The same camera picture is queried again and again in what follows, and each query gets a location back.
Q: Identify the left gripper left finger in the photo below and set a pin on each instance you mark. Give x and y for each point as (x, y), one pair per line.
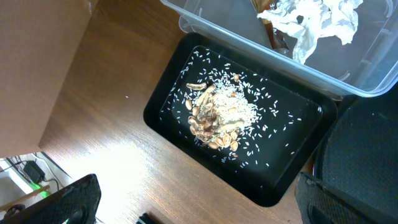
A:
(75, 203)

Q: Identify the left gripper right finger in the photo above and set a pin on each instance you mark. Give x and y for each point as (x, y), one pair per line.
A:
(320, 202)

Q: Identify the food scraps and rice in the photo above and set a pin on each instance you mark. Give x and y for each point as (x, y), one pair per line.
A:
(240, 118)

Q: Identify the brown snack wrapper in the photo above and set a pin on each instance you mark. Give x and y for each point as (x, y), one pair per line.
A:
(276, 37)

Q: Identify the white tissue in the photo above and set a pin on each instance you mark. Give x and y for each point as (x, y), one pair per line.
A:
(310, 20)

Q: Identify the black power adapter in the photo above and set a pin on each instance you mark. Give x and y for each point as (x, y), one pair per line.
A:
(34, 172)

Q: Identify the round black serving tray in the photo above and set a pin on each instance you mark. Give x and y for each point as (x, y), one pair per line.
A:
(359, 155)

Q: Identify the black rectangular tray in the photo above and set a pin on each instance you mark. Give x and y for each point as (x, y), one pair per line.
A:
(264, 188)

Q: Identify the clear plastic storage bin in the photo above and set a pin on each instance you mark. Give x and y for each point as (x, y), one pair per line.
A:
(365, 67)

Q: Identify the cardboard box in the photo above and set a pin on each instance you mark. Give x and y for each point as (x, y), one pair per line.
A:
(39, 40)

